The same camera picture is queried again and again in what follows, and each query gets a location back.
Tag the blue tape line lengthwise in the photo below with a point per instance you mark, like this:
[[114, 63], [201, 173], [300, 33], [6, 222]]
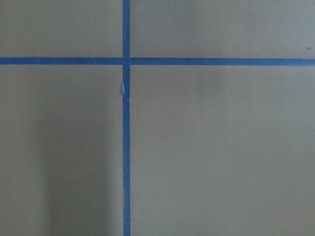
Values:
[[126, 118]]

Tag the blue tape line crosswise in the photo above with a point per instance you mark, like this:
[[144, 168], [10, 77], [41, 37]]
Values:
[[155, 61]]

